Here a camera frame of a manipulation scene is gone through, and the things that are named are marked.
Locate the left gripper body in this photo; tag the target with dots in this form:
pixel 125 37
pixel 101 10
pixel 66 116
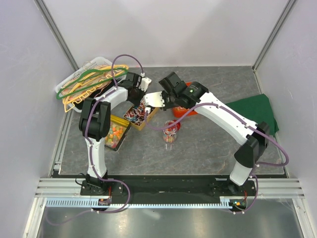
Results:
pixel 138 94

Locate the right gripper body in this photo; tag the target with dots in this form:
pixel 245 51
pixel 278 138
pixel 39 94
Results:
pixel 170 102

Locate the gold tin lollipops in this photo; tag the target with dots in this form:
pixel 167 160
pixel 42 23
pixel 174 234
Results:
pixel 136 115

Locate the red jar lid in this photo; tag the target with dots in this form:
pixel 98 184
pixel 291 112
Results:
pixel 178 125

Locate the clear plastic jar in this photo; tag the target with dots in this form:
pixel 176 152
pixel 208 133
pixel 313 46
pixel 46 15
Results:
pixel 170 133

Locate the gold square tin star candies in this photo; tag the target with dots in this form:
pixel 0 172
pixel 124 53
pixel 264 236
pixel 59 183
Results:
pixel 117 132

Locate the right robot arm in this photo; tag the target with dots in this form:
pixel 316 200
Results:
pixel 253 137

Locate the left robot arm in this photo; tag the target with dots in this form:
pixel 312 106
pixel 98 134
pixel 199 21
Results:
pixel 94 121

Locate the orange box of lollipops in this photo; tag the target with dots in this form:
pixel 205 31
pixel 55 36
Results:
pixel 178 112

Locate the orange wavy clothes hanger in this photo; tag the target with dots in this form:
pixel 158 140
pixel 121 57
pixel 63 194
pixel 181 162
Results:
pixel 75 91

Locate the green cloth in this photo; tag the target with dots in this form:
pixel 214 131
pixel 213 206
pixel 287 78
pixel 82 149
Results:
pixel 256 108

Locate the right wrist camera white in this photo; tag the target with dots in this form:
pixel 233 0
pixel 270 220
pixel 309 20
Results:
pixel 154 100

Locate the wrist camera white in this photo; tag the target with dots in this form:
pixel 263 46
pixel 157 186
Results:
pixel 145 82
pixel 154 100

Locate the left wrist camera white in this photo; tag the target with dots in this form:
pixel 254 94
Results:
pixel 145 82

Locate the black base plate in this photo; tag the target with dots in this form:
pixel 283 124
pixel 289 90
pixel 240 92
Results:
pixel 169 188

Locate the grey cable duct rail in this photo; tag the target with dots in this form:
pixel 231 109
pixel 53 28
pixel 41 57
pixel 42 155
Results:
pixel 98 203

